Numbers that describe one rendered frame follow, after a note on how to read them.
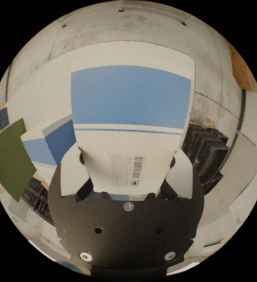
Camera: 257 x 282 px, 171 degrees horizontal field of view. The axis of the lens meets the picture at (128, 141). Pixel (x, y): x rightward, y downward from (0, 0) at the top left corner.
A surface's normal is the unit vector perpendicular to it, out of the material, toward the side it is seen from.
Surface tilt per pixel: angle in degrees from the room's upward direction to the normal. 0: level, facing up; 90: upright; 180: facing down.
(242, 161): 90
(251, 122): 90
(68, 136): 90
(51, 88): 0
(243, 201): 90
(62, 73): 0
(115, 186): 0
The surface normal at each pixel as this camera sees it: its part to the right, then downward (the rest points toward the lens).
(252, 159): -1.00, -0.04
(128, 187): 0.00, 0.49
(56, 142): 1.00, -0.04
